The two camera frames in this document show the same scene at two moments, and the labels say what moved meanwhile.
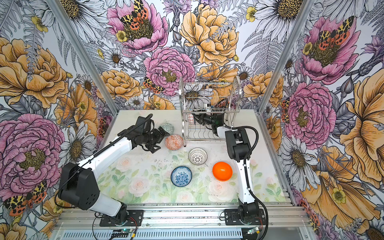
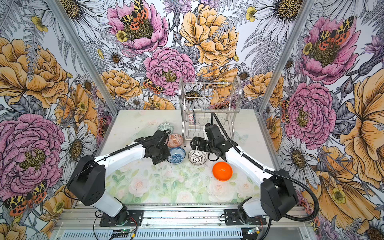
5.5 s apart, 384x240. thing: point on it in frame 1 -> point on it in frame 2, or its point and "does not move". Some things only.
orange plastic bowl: x=222 y=171 does not move
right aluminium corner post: x=303 y=11 does not move
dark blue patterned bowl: x=190 y=119 does not move
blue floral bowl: x=181 y=176 -> x=177 y=155
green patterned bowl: x=168 y=127 does not move
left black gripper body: x=149 y=138 -> x=161 y=154
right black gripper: x=201 y=117 -> x=201 y=141
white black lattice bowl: x=197 y=156 does not move
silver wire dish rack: x=207 y=109 does not move
